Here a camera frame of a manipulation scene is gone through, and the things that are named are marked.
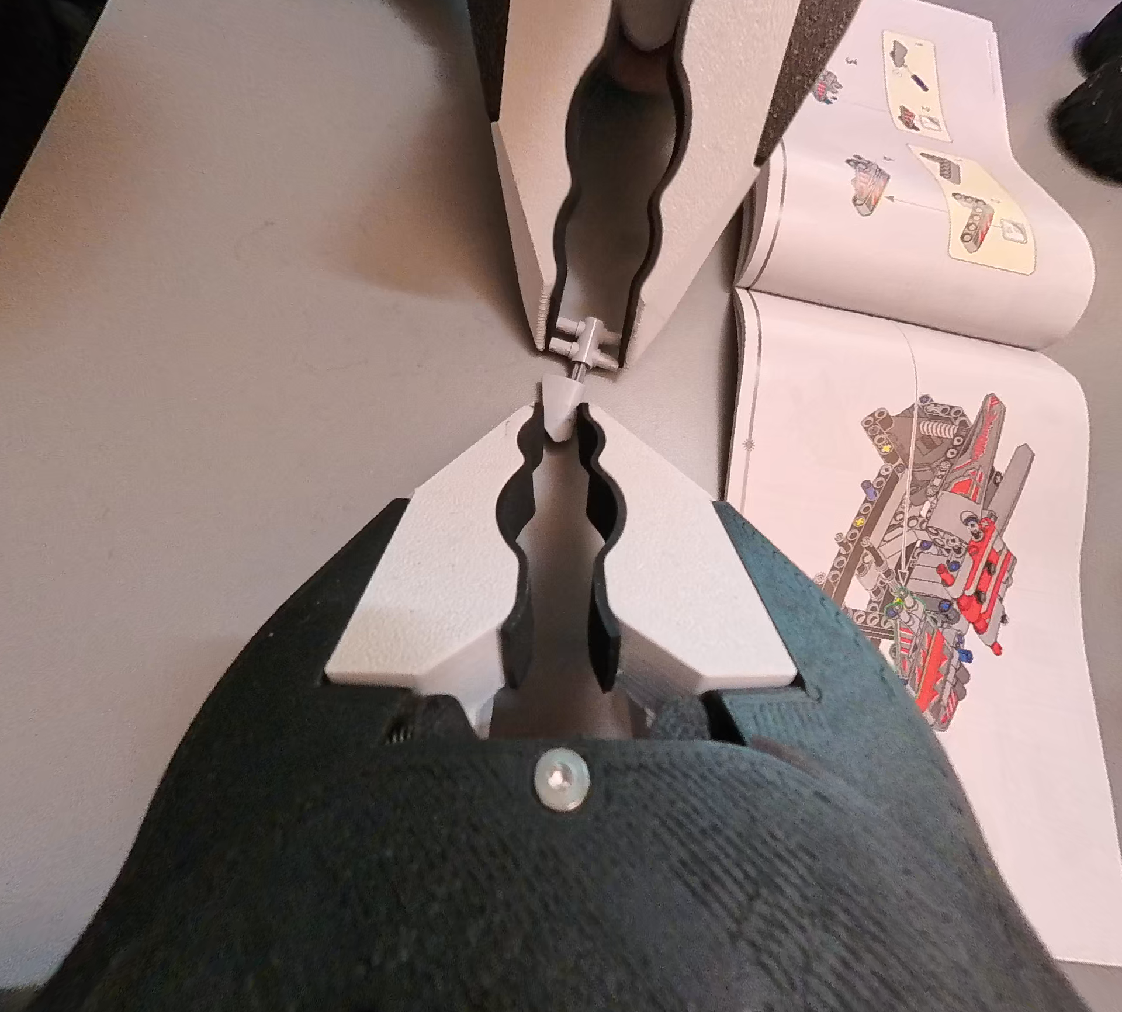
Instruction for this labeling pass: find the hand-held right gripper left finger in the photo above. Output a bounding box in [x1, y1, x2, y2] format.
[324, 406, 549, 740]

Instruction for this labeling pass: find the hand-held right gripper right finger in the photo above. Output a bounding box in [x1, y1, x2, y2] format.
[570, 403, 801, 737]

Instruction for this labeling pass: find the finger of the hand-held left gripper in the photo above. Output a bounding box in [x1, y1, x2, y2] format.
[624, 0, 816, 369]
[489, 0, 619, 354]

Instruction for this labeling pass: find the grey toy cone piece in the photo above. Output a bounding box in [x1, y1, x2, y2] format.
[536, 376, 587, 443]

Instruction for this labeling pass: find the grey toy cross connector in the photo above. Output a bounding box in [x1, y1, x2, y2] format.
[552, 317, 626, 372]

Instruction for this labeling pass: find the grey desk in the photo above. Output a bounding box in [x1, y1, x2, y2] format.
[0, 0, 1122, 1012]

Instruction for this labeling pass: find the open toy instruction booklet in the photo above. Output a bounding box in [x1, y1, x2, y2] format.
[726, 0, 1122, 965]

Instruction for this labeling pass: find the black printed cloth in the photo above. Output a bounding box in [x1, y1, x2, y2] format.
[1052, 4, 1122, 185]

